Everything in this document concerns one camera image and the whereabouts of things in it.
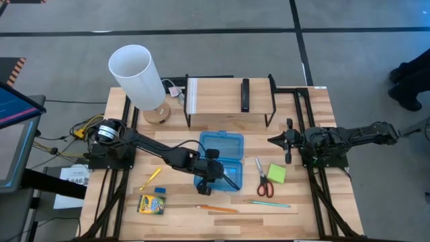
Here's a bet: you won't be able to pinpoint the black orange hazard striped mat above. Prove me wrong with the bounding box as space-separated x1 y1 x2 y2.
0 56 27 89

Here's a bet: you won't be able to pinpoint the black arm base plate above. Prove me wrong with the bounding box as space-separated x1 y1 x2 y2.
87 144 136 170
300 153 349 169

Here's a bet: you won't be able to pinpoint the red handled scissors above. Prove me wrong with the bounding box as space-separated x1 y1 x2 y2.
254 156 275 198

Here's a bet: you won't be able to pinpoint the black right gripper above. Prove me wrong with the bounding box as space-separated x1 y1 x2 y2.
267 118 305 165

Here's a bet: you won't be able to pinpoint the yellow cables with connector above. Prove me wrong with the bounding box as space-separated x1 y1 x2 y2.
73 114 105 139

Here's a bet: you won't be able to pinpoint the tilted dark blue screen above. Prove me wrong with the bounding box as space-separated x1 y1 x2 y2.
0 80 47 130

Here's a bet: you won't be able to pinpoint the grey monitor with teal edge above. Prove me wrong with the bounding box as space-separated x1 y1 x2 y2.
0 116 37 195

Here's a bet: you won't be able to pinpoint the blue plastic pencil case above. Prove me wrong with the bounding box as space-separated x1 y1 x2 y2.
193 130 245 193

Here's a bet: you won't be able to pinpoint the person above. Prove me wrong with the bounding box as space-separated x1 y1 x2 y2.
388 48 430 112

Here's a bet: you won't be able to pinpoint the yellow highlighter pen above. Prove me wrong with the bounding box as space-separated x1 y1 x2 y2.
139 167 163 192

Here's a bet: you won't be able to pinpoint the yellow green crayon box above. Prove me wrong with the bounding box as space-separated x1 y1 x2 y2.
136 194 167 215

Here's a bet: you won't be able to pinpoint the orange pencil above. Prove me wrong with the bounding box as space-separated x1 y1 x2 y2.
196 204 240 214

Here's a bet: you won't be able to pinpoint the black stand beam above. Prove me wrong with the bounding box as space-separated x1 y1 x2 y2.
19 167 87 200

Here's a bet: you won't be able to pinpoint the wooden shelf riser black legs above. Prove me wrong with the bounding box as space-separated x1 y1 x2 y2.
183 73 278 128

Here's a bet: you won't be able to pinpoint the white lamp with wooden base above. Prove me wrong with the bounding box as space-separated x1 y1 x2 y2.
107 44 171 126

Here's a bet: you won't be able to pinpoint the green sticky note pad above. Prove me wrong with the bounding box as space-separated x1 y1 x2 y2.
267 163 288 185

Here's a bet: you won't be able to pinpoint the black aluminium frame rails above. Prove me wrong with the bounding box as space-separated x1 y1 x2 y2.
268 73 362 240
77 95 141 240

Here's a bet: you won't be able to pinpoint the yellow black cable bundle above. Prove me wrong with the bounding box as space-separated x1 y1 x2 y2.
32 139 88 161

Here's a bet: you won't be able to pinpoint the white printed paper sheet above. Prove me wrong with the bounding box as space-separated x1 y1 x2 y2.
52 163 91 210

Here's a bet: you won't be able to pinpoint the teal pencil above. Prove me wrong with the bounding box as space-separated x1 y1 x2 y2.
247 199 292 208

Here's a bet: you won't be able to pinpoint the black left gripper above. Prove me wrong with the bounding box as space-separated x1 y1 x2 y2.
193 149 242 196

